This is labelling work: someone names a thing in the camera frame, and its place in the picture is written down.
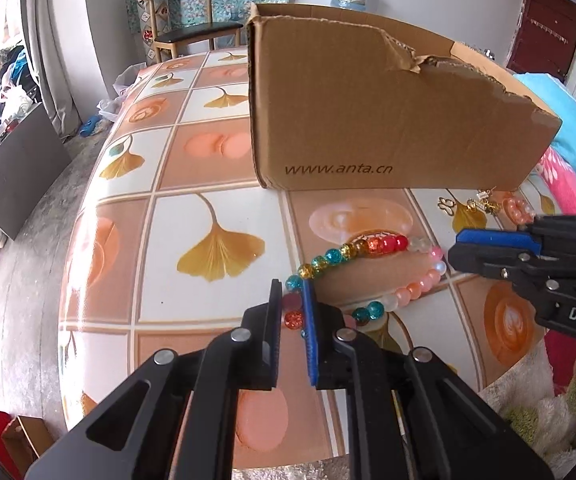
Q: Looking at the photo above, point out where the multicolour crackle bead bracelet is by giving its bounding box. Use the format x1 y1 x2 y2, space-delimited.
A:
284 233 411 332

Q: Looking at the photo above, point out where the small open cardboard box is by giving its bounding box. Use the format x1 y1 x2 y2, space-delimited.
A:
2 415 57 469

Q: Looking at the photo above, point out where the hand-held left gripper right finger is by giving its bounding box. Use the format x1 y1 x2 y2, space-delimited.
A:
300 277 555 480

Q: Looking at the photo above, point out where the pink and white bead bracelet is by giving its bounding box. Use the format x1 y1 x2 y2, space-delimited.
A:
280 236 447 328

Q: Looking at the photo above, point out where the blue slipper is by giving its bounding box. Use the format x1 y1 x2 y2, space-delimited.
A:
78 115 102 139

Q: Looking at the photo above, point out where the small pink bead bracelet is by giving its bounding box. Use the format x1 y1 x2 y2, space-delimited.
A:
503 196 536 225

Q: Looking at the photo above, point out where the pile of clothes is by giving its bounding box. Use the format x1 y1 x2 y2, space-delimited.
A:
0 45 42 136

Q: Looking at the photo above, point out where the dark red door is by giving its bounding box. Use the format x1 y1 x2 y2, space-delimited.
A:
505 0 576 84

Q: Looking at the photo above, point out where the gold earring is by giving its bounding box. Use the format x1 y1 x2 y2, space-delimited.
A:
465 189 500 216

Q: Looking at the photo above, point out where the brown cardboard box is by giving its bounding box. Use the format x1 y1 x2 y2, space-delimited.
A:
245 2 564 194

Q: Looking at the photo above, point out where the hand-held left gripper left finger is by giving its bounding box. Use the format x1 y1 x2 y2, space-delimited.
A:
25 280 283 480

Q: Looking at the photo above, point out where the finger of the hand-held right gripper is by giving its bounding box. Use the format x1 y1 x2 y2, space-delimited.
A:
447 244 556 293
455 214 576 257

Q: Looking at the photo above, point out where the wooden chair with black seat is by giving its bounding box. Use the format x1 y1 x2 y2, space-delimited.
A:
148 0 245 64

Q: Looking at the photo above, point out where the dark grey board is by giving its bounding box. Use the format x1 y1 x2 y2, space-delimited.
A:
0 102 73 242

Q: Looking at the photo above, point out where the white plastic bag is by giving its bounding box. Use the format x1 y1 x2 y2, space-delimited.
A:
96 62 147 122

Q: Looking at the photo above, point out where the pink patterned blanket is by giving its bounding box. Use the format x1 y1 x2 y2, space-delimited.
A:
535 145 576 396

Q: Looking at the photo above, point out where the white fluffy rug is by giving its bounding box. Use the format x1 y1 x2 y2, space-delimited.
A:
478 340 576 480

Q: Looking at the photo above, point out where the grey curtain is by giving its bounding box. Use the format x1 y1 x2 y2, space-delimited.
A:
20 0 96 137

